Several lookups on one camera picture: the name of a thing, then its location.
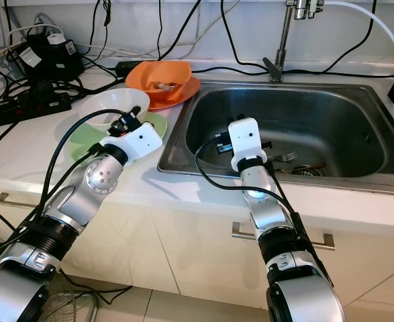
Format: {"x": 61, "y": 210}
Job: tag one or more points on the green plate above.
{"x": 82, "y": 147}

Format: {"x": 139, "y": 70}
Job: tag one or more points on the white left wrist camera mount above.
{"x": 139, "y": 141}

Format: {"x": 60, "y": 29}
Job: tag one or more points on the white bowl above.
{"x": 106, "y": 104}

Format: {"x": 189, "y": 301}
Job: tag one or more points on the metal grille floor fan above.
{"x": 72, "y": 302}

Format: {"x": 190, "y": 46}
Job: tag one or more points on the grey brown scrap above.
{"x": 166, "y": 86}

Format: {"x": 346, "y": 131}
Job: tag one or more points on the small black power brick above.
{"x": 129, "y": 67}

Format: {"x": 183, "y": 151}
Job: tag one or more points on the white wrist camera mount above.
{"x": 139, "y": 141}
{"x": 247, "y": 141}

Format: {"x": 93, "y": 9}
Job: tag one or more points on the white cabinet door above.
{"x": 123, "y": 255}
{"x": 210, "y": 268}

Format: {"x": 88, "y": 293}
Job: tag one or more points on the stainless steel sink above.
{"x": 331, "y": 121}

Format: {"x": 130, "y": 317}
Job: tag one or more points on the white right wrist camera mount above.
{"x": 247, "y": 141}

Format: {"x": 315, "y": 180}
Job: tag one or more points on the chrome faucet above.
{"x": 280, "y": 40}

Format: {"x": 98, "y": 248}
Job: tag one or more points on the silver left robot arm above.
{"x": 96, "y": 191}

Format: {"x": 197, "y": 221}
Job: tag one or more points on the black power strip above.
{"x": 22, "y": 112}

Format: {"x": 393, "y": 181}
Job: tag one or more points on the orange bowl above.
{"x": 143, "y": 77}

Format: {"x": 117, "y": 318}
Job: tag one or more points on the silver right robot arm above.
{"x": 274, "y": 215}

